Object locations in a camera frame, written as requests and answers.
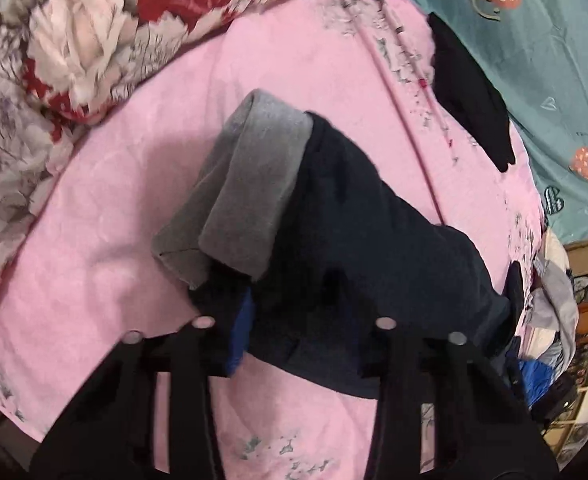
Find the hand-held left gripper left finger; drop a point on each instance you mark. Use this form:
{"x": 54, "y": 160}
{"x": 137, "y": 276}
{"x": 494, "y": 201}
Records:
{"x": 239, "y": 332}

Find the red rose floral quilt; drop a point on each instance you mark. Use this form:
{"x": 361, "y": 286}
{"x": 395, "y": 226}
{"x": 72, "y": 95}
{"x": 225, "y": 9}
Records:
{"x": 49, "y": 60}

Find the dark navy pants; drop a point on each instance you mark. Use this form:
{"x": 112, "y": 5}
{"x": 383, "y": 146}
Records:
{"x": 374, "y": 240}

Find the grey pants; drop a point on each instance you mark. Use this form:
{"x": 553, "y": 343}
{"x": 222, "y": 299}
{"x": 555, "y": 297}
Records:
{"x": 246, "y": 185}

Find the teal heart print blanket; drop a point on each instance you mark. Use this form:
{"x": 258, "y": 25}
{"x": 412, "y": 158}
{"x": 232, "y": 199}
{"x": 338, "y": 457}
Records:
{"x": 549, "y": 60}

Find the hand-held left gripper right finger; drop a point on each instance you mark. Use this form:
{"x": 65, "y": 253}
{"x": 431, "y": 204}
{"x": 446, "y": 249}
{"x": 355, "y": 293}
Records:
{"x": 399, "y": 360}

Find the black garment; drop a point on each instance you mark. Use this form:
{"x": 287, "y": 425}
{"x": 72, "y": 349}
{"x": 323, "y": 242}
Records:
{"x": 469, "y": 95}

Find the pile of mixed clothes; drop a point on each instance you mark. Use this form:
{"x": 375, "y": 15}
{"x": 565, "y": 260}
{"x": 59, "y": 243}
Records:
{"x": 549, "y": 340}

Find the pink floral bed sheet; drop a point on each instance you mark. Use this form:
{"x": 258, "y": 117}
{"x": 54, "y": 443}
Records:
{"x": 149, "y": 170}

